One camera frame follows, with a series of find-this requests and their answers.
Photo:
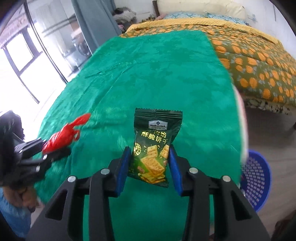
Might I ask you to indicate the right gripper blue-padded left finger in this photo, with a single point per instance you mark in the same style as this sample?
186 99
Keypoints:
62 217

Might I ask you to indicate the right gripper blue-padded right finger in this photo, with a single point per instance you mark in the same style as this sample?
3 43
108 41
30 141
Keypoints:
234 217

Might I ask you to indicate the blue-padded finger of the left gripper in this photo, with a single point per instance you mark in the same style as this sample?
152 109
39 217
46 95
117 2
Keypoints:
57 154

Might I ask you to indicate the small red wrapper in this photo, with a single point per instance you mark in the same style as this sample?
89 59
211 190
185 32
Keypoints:
66 135

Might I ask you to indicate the green cracker packet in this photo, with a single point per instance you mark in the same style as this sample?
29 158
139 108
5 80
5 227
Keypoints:
155 130

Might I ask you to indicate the blue plastic trash basket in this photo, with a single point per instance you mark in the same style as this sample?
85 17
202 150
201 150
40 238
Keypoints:
256 180

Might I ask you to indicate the person's left hand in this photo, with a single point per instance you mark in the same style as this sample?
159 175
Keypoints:
25 197

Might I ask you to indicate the grey curtain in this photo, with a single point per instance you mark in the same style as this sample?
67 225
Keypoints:
96 21

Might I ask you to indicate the green embroidered bed cover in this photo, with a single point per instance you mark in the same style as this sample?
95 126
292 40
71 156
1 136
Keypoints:
178 70

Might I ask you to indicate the clothes pile on chair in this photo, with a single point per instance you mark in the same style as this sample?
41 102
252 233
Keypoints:
124 17

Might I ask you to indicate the orange floral quilt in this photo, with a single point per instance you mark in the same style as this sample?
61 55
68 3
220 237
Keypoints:
261 69

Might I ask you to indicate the teal patterned bed sheet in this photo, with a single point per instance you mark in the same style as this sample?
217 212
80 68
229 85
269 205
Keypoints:
182 14

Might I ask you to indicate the cream headboard pillow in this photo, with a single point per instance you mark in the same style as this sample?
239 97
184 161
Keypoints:
226 8

